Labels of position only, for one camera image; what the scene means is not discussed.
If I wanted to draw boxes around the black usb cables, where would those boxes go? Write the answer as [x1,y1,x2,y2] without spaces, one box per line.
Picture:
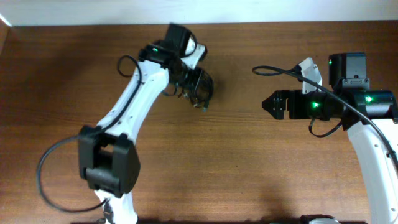
[161,67,215,113]

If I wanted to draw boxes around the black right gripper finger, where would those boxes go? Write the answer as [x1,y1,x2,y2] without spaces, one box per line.
[262,105,285,120]
[262,90,288,105]

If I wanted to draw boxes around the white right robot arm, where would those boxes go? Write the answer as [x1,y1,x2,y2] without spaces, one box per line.
[253,52,397,223]

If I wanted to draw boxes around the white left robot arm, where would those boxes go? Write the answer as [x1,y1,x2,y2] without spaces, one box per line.
[78,24,207,223]

